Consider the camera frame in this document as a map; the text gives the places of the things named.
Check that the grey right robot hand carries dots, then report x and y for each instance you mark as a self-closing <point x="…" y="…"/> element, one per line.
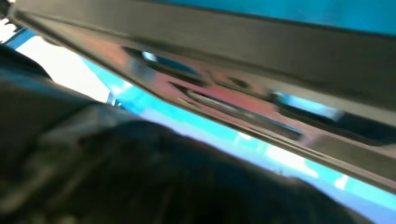
<point x="123" y="179"/>

